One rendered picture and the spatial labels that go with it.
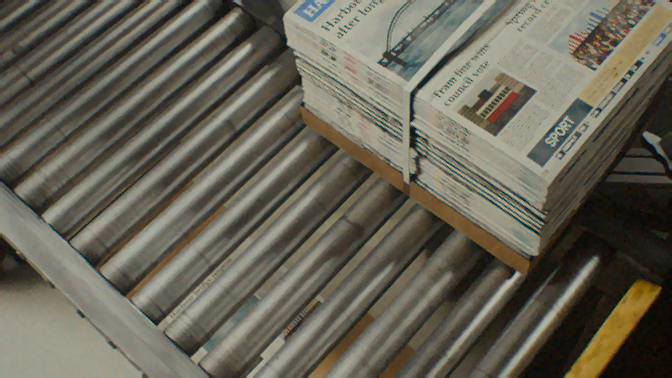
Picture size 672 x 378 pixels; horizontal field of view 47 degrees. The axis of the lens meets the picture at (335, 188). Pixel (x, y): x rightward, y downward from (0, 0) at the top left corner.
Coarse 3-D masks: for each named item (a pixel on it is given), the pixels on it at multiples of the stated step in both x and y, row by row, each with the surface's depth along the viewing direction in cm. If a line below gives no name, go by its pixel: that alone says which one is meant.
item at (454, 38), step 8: (488, 0) 88; (496, 0) 88; (480, 8) 88; (488, 8) 88; (472, 16) 87; (480, 16) 87; (464, 24) 87; (472, 24) 87; (456, 32) 87; (464, 32) 86; (448, 40) 86; (456, 40) 86; (440, 48) 86; (448, 48) 86; (432, 56) 85; (440, 56) 85; (432, 64) 85; (424, 72) 85; (416, 80) 84; (408, 88) 84
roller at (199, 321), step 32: (352, 160) 108; (320, 192) 105; (352, 192) 108; (288, 224) 103; (320, 224) 106; (256, 256) 101; (288, 256) 103; (224, 288) 99; (256, 288) 101; (192, 320) 97; (224, 320) 99; (192, 352) 97
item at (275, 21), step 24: (240, 0) 125; (264, 0) 125; (264, 24) 123; (288, 48) 123; (576, 216) 101; (600, 216) 100; (624, 216) 100; (624, 240) 98; (648, 240) 98; (624, 264) 99; (648, 264) 97; (600, 288) 108; (624, 288) 103
